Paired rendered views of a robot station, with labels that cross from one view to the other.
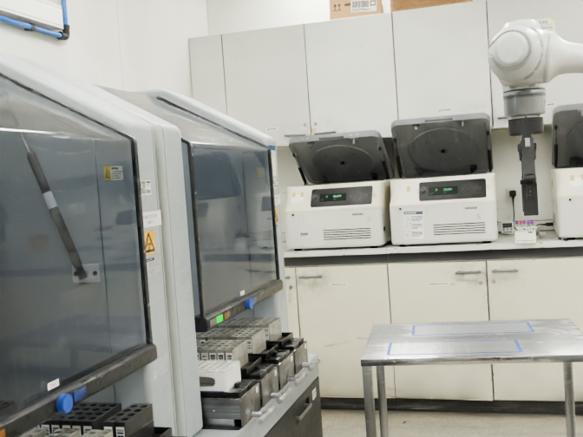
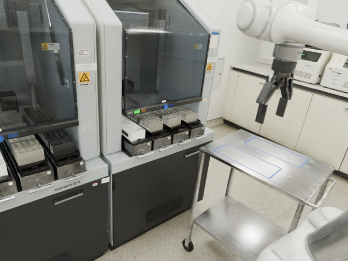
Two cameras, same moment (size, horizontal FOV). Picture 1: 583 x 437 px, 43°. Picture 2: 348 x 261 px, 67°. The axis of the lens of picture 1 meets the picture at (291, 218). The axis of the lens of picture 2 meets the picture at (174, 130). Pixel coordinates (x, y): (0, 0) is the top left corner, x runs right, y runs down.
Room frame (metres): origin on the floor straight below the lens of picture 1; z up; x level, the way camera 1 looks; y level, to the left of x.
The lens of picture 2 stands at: (0.72, -0.71, 1.52)
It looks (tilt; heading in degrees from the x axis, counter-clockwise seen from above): 25 degrees down; 31
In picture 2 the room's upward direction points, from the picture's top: 6 degrees clockwise
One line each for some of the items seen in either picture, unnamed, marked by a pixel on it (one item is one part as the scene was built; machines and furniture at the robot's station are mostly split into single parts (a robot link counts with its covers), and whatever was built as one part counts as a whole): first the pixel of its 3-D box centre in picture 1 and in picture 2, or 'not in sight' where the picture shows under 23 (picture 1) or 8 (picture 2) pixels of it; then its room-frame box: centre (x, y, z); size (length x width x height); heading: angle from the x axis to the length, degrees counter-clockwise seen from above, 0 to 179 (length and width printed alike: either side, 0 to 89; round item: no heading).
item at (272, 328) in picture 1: (272, 330); (190, 117); (2.21, 0.08, 0.85); 0.12 x 0.02 x 0.06; 163
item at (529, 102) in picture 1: (524, 105); (287, 51); (1.66, -0.53, 1.43); 0.09 x 0.09 x 0.06
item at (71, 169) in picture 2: not in sight; (50, 141); (1.45, 0.55, 0.78); 0.73 x 0.14 x 0.09; 74
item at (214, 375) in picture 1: (177, 377); (125, 127); (1.80, 0.31, 0.83); 0.30 x 0.10 x 0.06; 74
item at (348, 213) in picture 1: (343, 189); (311, 51); (4.33, -0.31, 1.22); 0.62 x 0.56 x 0.64; 162
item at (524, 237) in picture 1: (527, 234); not in sight; (3.86, -1.22, 0.93); 0.30 x 0.10 x 0.06; 158
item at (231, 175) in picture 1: (155, 196); (146, 48); (2.06, 0.37, 1.28); 0.61 x 0.51 x 0.63; 164
